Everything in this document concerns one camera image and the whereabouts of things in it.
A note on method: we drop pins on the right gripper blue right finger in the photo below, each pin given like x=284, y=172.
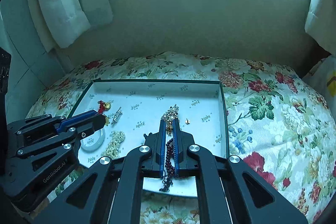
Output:
x=228, y=189

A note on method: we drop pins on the dark green jewelry tray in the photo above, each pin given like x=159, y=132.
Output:
x=143, y=102

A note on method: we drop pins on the white jade bangle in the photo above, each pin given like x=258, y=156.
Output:
x=93, y=142

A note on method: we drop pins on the red cord gold charm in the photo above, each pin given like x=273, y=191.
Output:
x=107, y=122

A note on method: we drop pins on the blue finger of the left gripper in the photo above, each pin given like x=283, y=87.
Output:
x=91, y=118
x=50, y=142

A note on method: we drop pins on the floral bed cover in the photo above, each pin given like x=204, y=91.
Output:
x=279, y=125

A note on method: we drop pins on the pearl flower brooch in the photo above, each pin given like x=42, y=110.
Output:
x=170, y=115

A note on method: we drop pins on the silver rhinestone brooch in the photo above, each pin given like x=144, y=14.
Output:
x=116, y=116

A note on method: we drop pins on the red knot gold charm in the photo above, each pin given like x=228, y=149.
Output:
x=103, y=106

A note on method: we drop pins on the right white curtain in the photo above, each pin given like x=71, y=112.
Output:
x=320, y=23

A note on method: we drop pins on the white patterned pillow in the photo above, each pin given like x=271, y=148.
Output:
x=322, y=79

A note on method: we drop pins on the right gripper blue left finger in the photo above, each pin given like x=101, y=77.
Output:
x=110, y=190

